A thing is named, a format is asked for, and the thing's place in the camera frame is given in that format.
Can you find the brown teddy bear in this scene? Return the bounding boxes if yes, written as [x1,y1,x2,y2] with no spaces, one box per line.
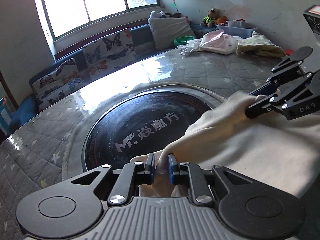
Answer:
[201,8,220,27]

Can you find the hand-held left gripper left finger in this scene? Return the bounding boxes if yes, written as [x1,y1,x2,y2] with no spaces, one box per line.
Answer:
[70,153,156,205]

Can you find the blue plastic storage bin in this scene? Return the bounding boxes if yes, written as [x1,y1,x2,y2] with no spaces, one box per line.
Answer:
[216,20,258,38]

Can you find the black round induction cooker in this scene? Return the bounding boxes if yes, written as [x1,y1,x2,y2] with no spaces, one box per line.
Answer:
[84,92,220,178]

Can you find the clear plastic bag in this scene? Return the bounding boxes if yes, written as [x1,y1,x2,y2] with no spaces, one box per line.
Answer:
[179,38,203,56]

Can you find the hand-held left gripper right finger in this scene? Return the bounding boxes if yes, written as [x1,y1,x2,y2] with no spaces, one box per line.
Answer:
[168,154,254,203]

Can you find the blue and white cabinet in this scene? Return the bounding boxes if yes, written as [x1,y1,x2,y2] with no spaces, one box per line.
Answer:
[0,96,12,135]

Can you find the folded yellow floral blanket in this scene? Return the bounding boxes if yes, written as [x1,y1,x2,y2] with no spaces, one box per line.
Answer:
[236,31,286,57]

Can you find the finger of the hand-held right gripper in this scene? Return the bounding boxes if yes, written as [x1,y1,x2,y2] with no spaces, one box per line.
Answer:
[244,76,312,120]
[247,55,307,97]

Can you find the pink and white plastic package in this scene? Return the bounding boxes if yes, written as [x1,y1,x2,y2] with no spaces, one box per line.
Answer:
[199,29,239,55]

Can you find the blue sofa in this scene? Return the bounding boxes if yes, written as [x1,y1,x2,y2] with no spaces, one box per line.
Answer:
[10,17,200,130]

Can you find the cream long-sleeved top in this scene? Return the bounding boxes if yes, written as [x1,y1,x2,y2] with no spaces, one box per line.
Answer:
[130,91,320,200]

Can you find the green bowl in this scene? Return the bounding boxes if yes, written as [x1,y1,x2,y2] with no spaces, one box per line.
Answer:
[174,36,195,47]

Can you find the white plush toy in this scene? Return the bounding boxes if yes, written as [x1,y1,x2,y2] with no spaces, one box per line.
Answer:
[150,10,175,19]

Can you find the butterfly print cushion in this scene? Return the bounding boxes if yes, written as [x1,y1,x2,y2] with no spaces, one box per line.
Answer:
[82,27,138,81]
[29,57,87,105]

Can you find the grey pillow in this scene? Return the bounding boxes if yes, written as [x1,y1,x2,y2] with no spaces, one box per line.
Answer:
[147,17,197,50]

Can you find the window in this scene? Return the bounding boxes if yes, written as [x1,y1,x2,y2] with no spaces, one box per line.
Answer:
[32,0,165,43]

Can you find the orange plush toy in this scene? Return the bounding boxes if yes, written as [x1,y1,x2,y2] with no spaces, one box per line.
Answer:
[215,15,228,27]

